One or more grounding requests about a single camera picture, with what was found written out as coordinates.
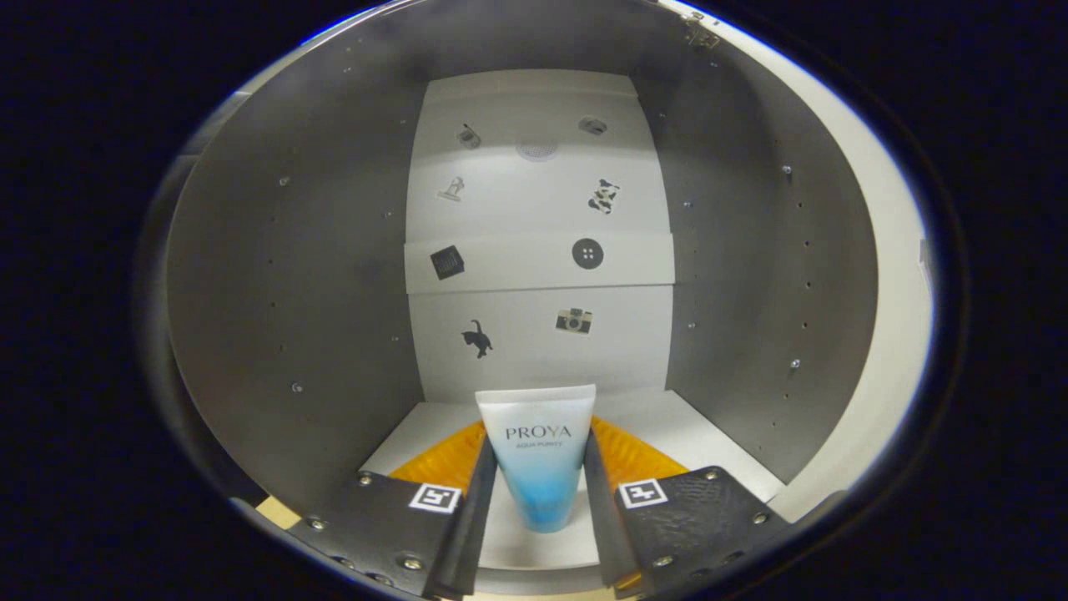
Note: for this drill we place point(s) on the grey cabinet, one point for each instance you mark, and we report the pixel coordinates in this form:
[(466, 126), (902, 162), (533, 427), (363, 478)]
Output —
[(292, 275)]

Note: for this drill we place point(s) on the white blue cosmetic tube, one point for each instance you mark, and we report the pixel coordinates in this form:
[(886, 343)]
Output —
[(541, 459)]

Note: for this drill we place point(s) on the round white puck light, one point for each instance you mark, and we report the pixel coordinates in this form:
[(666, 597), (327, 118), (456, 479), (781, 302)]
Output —
[(536, 149)]

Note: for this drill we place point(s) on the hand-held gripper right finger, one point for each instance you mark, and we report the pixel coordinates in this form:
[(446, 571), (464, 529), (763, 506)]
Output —
[(602, 517)]

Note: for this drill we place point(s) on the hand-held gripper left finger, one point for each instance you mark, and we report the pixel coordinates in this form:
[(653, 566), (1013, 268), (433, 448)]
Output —
[(480, 517)]

